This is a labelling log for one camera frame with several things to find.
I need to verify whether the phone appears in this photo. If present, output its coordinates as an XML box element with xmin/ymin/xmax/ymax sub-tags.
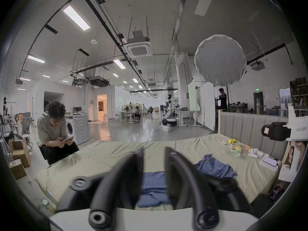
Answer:
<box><xmin>259</xmin><ymin>154</ymin><xmax>281</xmax><ymax>170</ymax></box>

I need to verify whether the white table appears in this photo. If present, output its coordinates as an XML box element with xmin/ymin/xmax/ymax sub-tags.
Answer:
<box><xmin>176</xmin><ymin>107</ymin><xmax>196</xmax><ymax>127</ymax></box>

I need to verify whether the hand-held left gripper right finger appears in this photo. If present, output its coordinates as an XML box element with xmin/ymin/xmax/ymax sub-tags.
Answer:
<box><xmin>165</xmin><ymin>147</ymin><xmax>253</xmax><ymax>231</ymax></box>

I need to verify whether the bed with pale green sheet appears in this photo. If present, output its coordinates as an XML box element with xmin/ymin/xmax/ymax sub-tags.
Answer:
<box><xmin>35</xmin><ymin>134</ymin><xmax>281</xmax><ymax>214</ymax></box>

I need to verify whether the grey padded headboard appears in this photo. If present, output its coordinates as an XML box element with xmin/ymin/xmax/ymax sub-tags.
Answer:
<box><xmin>220</xmin><ymin>112</ymin><xmax>290</xmax><ymax>161</ymax></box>

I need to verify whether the washing machine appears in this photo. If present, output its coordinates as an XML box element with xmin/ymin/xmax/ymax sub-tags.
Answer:
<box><xmin>64</xmin><ymin>114</ymin><xmax>91</xmax><ymax>146</ymax></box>

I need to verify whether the white humanoid robot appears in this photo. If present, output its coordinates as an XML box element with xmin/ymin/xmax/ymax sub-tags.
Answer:
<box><xmin>162</xmin><ymin>94</ymin><xmax>179</xmax><ymax>127</ymax></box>

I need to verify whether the dark blue shirt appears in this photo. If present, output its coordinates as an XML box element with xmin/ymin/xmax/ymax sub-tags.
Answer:
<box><xmin>137</xmin><ymin>154</ymin><xmax>238</xmax><ymax>208</ymax></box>

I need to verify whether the black chair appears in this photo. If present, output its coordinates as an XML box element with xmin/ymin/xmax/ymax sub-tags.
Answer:
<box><xmin>36</xmin><ymin>141</ymin><xmax>50</xmax><ymax>166</ymax></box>

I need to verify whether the brown carton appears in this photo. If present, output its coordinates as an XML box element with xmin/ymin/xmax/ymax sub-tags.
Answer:
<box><xmin>9</xmin><ymin>159</ymin><xmax>27</xmax><ymax>180</ymax></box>
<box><xmin>12</xmin><ymin>141</ymin><xmax>32</xmax><ymax>168</ymax></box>

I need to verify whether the grey office chair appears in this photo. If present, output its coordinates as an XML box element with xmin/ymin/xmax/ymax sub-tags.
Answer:
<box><xmin>21</xmin><ymin>113</ymin><xmax>33</xmax><ymax>144</ymax></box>

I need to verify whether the white carton with face print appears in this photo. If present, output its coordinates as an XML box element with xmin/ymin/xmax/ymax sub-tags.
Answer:
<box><xmin>278</xmin><ymin>140</ymin><xmax>308</xmax><ymax>183</ymax></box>

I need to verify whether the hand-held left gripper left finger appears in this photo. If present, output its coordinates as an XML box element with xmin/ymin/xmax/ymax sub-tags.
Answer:
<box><xmin>56</xmin><ymin>148</ymin><xmax>145</xmax><ymax>231</ymax></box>

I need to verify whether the clear bag with yellow contents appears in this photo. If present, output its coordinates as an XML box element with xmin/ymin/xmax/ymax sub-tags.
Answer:
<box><xmin>229</xmin><ymin>143</ymin><xmax>251</xmax><ymax>157</ymax></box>

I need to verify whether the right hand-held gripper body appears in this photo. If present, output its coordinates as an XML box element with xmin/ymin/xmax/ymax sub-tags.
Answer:
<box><xmin>261</xmin><ymin>106</ymin><xmax>308</xmax><ymax>141</ymax></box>

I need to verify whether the round white softbox lamp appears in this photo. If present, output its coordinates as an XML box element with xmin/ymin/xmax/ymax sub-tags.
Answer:
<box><xmin>194</xmin><ymin>34</ymin><xmax>248</xmax><ymax>87</ymax></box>

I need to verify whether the shelf with goods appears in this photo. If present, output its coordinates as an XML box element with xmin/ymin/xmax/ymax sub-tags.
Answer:
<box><xmin>289</xmin><ymin>77</ymin><xmax>308</xmax><ymax>118</ymax></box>

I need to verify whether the group of people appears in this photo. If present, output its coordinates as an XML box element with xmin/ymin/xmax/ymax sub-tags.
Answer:
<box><xmin>125</xmin><ymin>104</ymin><xmax>154</xmax><ymax>121</ymax></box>

